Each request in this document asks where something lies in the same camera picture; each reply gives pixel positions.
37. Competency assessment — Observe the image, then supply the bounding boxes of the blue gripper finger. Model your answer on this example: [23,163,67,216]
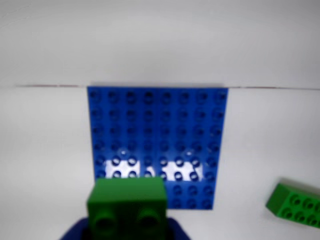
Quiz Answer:
[58,216,91,240]
[164,216,191,240]

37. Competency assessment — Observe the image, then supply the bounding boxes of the green 2x2 toy block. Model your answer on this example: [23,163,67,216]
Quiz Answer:
[86,176,168,240]

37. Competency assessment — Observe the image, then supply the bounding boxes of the green 2x4 toy block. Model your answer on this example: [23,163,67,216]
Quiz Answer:
[265,178,320,230]

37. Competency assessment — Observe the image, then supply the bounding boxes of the blue 8x8 studded plate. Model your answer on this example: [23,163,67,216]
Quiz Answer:
[86,85,229,211]

